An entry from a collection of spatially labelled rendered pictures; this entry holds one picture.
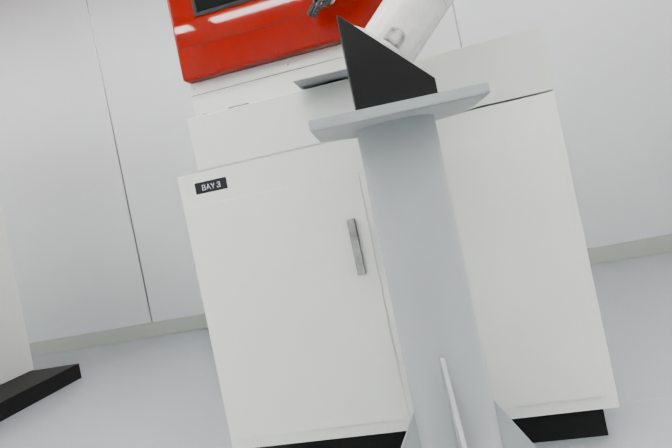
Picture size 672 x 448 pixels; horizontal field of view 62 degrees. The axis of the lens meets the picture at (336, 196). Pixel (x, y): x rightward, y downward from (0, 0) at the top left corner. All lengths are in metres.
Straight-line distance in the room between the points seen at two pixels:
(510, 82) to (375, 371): 0.77
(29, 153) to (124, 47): 1.06
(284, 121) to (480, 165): 0.49
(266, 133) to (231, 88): 0.75
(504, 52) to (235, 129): 0.68
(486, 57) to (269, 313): 0.83
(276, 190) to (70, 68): 3.15
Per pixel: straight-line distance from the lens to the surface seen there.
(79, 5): 4.47
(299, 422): 1.54
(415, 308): 1.09
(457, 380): 1.12
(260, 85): 2.13
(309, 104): 1.41
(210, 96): 2.20
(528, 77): 1.38
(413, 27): 1.13
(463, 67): 1.38
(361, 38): 1.07
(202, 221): 1.50
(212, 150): 1.49
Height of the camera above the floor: 0.67
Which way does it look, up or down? level
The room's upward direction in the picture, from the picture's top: 12 degrees counter-clockwise
